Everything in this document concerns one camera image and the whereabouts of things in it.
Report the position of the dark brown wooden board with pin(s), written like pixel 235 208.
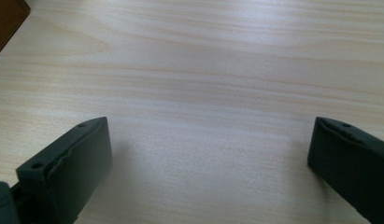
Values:
pixel 7 18

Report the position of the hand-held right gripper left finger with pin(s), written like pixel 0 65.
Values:
pixel 71 174

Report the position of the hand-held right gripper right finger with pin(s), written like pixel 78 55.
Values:
pixel 351 165

